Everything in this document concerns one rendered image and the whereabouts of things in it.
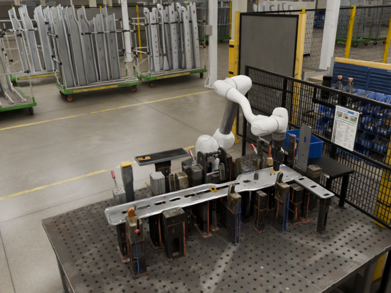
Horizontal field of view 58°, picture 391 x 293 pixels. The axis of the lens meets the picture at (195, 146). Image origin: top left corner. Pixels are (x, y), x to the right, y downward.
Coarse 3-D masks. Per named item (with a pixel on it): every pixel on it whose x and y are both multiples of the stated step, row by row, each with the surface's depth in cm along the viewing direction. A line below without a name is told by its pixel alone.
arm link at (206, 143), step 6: (198, 138) 301; (204, 138) 298; (210, 138) 299; (198, 144) 299; (204, 144) 296; (210, 144) 297; (216, 144) 303; (198, 150) 300; (204, 150) 297; (210, 150) 299; (216, 150) 304
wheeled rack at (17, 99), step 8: (24, 56) 687; (16, 72) 687; (24, 72) 695; (16, 80) 855; (8, 88) 841; (16, 88) 840; (0, 96) 774; (8, 96) 759; (16, 96) 769; (24, 96) 770; (32, 96) 717; (0, 104) 699; (8, 104) 711; (16, 104) 710; (24, 104) 711; (32, 104) 719; (32, 112) 728
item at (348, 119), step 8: (336, 104) 255; (336, 112) 256; (344, 112) 250; (352, 112) 243; (360, 112) 237; (336, 120) 258; (344, 120) 251; (352, 120) 245; (336, 128) 259; (344, 128) 252; (352, 128) 246; (336, 136) 261; (344, 136) 254; (352, 136) 247; (336, 144) 262; (344, 144) 255; (352, 144) 248; (352, 152) 250
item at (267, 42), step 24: (240, 24) 499; (264, 24) 461; (288, 24) 428; (240, 48) 512; (264, 48) 470; (288, 48) 436; (240, 72) 525; (288, 72) 445; (264, 96) 492; (240, 120) 551
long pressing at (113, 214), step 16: (240, 176) 251; (272, 176) 250; (288, 176) 249; (176, 192) 231; (192, 192) 231; (208, 192) 230; (224, 192) 230; (112, 208) 215; (128, 208) 215; (160, 208) 214; (112, 224) 201
